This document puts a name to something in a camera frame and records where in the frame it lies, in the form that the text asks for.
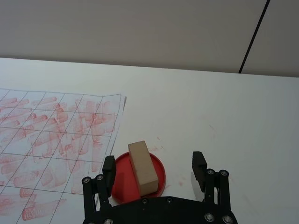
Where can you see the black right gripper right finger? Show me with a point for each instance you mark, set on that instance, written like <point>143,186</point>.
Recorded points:
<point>199,171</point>

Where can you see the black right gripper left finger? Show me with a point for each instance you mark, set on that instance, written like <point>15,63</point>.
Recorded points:
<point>109,171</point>

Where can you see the round red ink dish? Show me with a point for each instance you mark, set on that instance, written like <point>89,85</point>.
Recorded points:
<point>121,179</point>

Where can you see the rectangular wooden stamp block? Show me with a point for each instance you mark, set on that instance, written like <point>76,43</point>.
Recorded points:
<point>144,168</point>

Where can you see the gridded paper with red stamps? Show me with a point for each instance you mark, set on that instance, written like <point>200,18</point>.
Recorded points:
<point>51,140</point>

